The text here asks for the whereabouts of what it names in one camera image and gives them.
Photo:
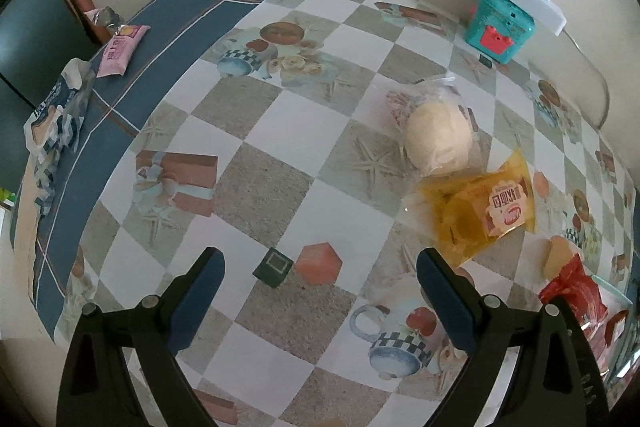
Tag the teal toy box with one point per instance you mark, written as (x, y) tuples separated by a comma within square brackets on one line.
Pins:
[(500, 12)]

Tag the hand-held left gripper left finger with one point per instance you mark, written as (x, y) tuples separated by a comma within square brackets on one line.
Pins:
[(200, 302)]

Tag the checkered printed tablecloth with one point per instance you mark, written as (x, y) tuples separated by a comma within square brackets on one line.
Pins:
[(280, 187)]

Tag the pink snack packet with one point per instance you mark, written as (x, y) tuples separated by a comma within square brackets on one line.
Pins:
[(120, 49)]

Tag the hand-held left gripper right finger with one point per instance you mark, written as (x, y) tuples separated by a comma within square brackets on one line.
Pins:
[(445, 302)]

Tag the yellow cake packet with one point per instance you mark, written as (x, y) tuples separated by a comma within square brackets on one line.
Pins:
[(465, 212)]

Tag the large red snack packet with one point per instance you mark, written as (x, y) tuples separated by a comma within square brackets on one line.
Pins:
[(575, 292)]

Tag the silver foil wrapper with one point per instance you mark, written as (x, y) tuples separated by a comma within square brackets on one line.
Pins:
[(105, 18)]

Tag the clear packet with white bun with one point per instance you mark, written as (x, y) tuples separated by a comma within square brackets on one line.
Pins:
[(440, 137)]

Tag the blue and white patterned bag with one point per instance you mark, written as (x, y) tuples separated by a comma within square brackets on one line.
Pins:
[(55, 117)]

